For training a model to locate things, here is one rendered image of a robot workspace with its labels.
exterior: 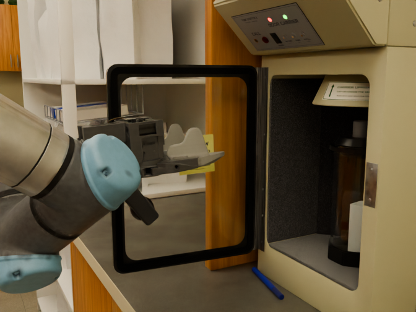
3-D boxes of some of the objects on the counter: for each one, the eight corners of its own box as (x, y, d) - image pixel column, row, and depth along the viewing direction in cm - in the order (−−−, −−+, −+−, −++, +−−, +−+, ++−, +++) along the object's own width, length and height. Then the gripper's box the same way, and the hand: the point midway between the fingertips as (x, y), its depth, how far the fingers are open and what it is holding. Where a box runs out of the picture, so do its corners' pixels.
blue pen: (255, 270, 103) (256, 266, 103) (284, 299, 90) (284, 294, 89) (251, 271, 102) (251, 267, 102) (278, 300, 89) (279, 294, 89)
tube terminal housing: (340, 251, 115) (357, -81, 102) (465, 307, 86) (510, -143, 74) (256, 270, 103) (264, -102, 90) (369, 343, 75) (403, -183, 62)
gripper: (88, 130, 59) (231, 113, 68) (69, 123, 70) (194, 109, 79) (96, 195, 60) (234, 169, 70) (75, 178, 71) (198, 158, 81)
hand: (208, 156), depth 74 cm, fingers open, 5 cm apart
